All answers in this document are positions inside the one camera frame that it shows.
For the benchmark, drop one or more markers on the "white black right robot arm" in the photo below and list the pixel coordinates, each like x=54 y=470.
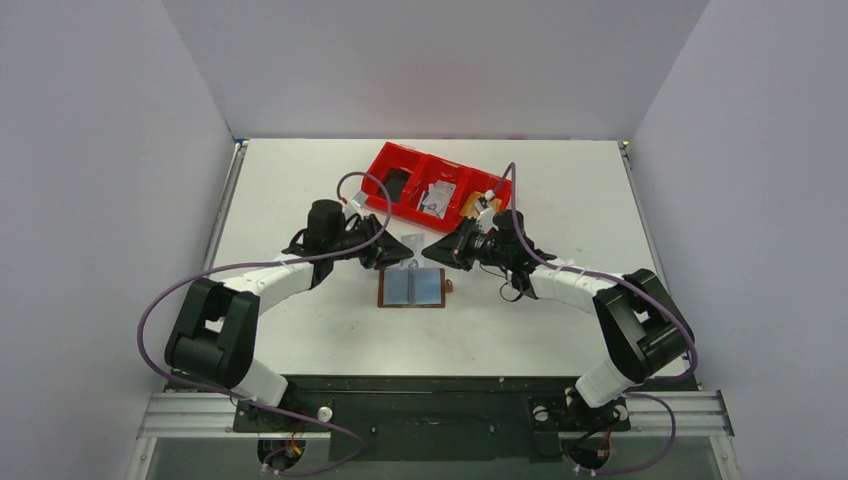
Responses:
x=642 y=328

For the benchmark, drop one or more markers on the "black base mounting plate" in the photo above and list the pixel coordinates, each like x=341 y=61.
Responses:
x=532 y=418

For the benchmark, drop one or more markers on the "aluminium front rail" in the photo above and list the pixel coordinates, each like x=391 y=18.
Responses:
x=197 y=415

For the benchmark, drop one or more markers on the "red three-compartment plastic bin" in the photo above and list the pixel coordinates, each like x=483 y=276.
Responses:
x=426 y=169

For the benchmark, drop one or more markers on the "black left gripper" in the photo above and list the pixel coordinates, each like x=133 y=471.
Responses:
x=384 y=252

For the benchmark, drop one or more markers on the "white grey cards in bin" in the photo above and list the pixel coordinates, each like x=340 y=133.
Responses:
x=435 y=200

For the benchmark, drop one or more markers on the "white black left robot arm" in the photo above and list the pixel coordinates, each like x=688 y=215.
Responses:
x=215 y=332

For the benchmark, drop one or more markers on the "brown leather card holder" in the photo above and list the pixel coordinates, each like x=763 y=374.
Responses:
x=413 y=288

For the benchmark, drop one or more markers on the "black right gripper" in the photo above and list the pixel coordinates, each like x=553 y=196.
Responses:
x=460 y=244

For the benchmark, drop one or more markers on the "yellow card in bin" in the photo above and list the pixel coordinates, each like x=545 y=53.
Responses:
x=475 y=205

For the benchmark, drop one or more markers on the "grey credit card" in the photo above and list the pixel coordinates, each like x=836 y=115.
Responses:
x=415 y=242

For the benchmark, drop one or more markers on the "black card in bin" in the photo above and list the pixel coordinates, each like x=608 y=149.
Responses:
x=395 y=182

